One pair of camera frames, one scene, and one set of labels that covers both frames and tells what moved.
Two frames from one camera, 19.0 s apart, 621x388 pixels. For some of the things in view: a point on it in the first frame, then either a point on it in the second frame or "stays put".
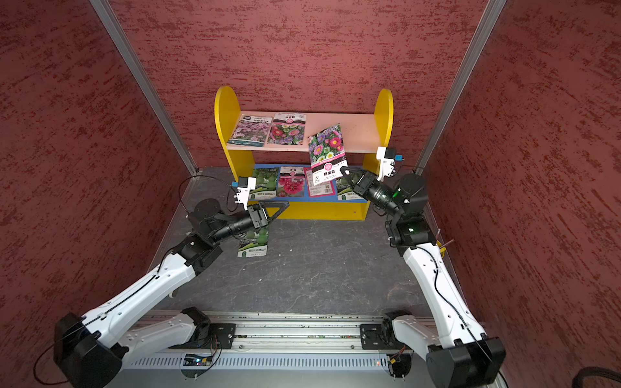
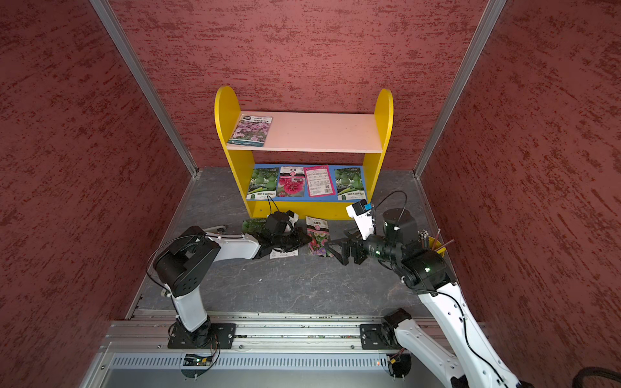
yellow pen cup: [442, 250] stays put
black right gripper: [365, 182] -> [356, 242]
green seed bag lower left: [267, 180] stays put
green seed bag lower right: [345, 190] stays put
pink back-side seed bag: [324, 190] stays put
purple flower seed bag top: [251, 130] stays put
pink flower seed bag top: [287, 128] -> [318, 238]
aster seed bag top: [327, 154] -> [277, 252]
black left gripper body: [249, 223] -> [289, 240]
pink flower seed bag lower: [291, 182] stays put
